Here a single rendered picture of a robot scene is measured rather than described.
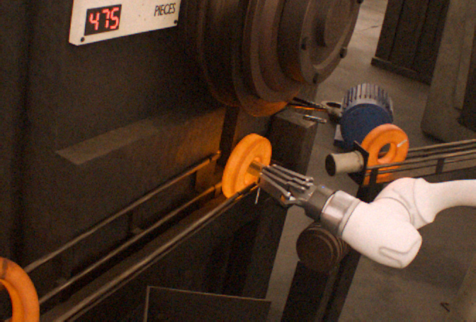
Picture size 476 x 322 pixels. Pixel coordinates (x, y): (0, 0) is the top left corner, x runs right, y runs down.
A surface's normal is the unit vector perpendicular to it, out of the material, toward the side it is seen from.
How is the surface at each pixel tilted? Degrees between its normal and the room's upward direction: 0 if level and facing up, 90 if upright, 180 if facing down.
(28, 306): 67
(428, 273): 0
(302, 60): 90
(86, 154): 0
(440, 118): 90
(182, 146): 90
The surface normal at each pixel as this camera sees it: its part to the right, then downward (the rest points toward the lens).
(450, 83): -0.71, 0.16
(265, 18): -0.10, 0.41
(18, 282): 0.82, -0.01
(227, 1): -0.50, 0.17
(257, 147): 0.83, 0.37
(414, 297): 0.18, -0.90
